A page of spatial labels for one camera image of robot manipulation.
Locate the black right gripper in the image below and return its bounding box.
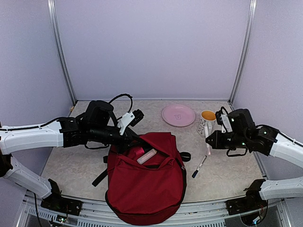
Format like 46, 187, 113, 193
206, 130, 249, 149

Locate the red student backpack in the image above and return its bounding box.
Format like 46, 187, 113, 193
92, 132, 187, 226

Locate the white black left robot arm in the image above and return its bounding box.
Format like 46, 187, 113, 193
0, 100, 144, 210

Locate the pink highlighter black cap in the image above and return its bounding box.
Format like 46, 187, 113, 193
133, 147, 152, 156

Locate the left aluminium corner post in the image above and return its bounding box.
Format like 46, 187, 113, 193
47, 0, 77, 106

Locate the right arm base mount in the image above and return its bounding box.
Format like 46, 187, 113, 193
226, 197, 267, 215

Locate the pink plastic plate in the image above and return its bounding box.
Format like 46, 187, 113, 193
161, 104, 196, 127

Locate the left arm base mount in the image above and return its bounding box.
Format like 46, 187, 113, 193
41, 197, 82, 216

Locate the patterned mug orange inside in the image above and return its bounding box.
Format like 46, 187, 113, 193
197, 110, 216, 137

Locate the aluminium front rail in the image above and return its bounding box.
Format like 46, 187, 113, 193
16, 192, 291, 227

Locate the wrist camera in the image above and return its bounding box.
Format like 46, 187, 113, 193
130, 109, 144, 127
215, 106, 232, 133

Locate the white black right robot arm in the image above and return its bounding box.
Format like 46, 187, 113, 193
205, 107, 303, 210

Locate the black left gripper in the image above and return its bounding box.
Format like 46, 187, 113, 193
89, 125, 144, 154

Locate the right aluminium corner post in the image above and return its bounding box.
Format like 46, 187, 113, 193
229, 0, 257, 104

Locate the blue capped marker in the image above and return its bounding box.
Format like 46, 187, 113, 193
192, 155, 207, 178

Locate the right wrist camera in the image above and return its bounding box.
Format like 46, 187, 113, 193
215, 106, 232, 133

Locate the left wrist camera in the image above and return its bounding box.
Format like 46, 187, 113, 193
130, 109, 144, 127

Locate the aluminium corner post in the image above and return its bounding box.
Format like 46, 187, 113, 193
47, 0, 77, 106
229, 0, 257, 104

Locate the white pen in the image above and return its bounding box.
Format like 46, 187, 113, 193
205, 126, 211, 156

